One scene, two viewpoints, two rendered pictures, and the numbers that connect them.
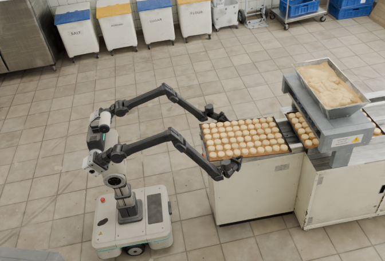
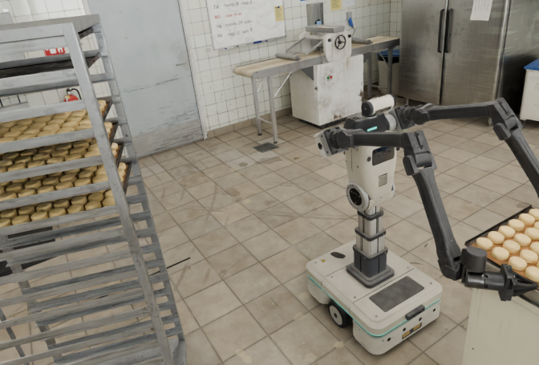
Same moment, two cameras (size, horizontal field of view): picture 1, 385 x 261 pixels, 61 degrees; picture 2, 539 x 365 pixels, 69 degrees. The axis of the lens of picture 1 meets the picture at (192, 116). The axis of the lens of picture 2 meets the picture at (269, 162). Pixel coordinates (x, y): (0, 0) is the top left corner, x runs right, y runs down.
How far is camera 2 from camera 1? 1.22 m
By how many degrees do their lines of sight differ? 57
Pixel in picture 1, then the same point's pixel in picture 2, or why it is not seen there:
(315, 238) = not seen: outside the picture
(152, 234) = (358, 310)
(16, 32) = (470, 61)
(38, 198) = (335, 208)
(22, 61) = (458, 98)
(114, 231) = (334, 270)
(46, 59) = not seen: hidden behind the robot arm
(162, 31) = not seen: outside the picture
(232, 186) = (503, 347)
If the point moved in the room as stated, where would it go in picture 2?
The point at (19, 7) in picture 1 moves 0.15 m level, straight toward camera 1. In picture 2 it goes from (490, 31) to (487, 34)
